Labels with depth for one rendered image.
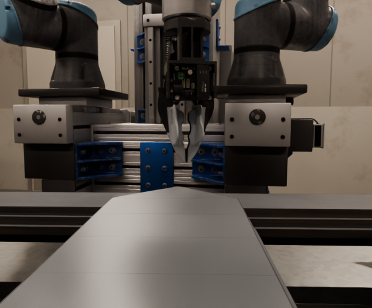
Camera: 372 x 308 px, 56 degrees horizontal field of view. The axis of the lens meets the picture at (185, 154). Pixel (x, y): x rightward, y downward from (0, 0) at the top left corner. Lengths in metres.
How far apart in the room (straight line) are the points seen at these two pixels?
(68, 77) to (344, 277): 0.78
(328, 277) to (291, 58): 3.78
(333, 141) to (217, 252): 4.10
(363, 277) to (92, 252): 0.53
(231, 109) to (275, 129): 0.10
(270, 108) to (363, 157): 3.76
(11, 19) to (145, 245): 0.72
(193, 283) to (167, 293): 0.02
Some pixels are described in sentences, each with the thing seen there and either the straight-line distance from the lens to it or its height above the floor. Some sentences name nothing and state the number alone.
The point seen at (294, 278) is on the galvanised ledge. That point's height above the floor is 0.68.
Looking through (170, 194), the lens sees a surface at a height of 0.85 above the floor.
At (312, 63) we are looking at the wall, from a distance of 4.38.
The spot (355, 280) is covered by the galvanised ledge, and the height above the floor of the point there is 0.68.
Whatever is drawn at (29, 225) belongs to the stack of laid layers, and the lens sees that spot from 0.50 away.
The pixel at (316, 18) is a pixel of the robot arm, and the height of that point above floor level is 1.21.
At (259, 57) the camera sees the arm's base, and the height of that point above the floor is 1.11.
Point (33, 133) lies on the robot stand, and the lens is 0.89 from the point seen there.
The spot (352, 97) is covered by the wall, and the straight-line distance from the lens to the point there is 4.43.
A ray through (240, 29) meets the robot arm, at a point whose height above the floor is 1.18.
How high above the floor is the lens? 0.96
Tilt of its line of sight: 6 degrees down
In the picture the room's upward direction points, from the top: straight up
